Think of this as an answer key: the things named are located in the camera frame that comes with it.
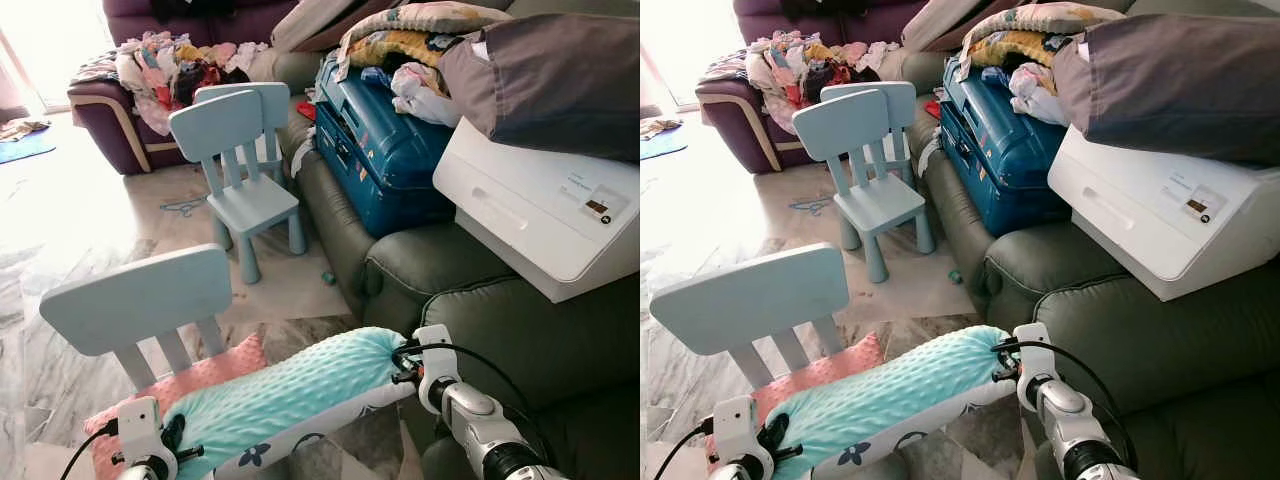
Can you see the teal dotted pillow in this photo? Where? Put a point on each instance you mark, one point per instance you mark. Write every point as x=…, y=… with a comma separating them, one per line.
x=890, y=400
x=290, y=395

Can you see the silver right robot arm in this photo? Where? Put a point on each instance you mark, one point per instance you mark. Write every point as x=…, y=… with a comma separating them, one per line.
x=1070, y=415
x=480, y=420

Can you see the pink dotted pillow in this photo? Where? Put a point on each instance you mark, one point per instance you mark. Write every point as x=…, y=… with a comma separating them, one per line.
x=830, y=372
x=200, y=378

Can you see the purple sofa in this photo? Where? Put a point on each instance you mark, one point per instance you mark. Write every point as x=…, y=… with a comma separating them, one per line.
x=110, y=130
x=740, y=130

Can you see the large grey pillow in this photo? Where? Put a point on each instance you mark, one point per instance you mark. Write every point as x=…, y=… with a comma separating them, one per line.
x=560, y=80
x=1180, y=80

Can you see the light blue child chair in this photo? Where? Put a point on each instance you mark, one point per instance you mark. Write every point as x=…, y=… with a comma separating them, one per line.
x=275, y=100
x=750, y=300
x=140, y=300
x=900, y=100
x=255, y=205
x=885, y=205

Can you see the white box appliance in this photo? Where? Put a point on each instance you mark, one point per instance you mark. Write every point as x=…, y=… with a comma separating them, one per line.
x=1150, y=215
x=530, y=215

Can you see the blue hard suitcase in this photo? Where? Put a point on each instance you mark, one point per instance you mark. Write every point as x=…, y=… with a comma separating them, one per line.
x=1005, y=160
x=385, y=150

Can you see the small red item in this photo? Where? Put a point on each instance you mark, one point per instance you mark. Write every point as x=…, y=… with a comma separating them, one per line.
x=933, y=108
x=305, y=109

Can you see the crumpled white cloth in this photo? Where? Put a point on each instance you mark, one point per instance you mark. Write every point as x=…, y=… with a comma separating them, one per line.
x=420, y=95
x=1035, y=95

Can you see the blue floor mat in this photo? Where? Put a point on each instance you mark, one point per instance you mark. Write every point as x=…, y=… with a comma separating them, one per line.
x=25, y=148
x=662, y=145

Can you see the floral patterned quilt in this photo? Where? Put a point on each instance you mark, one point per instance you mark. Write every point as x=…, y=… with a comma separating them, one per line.
x=1040, y=20
x=420, y=20

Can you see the taupe cushion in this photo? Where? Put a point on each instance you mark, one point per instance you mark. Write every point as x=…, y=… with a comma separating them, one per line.
x=320, y=20
x=940, y=22

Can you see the colourful clothes pile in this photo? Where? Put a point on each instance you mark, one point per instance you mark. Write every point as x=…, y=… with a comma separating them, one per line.
x=170, y=70
x=800, y=70

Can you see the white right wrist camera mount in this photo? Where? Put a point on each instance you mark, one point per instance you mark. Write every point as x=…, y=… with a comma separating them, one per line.
x=1037, y=375
x=437, y=375

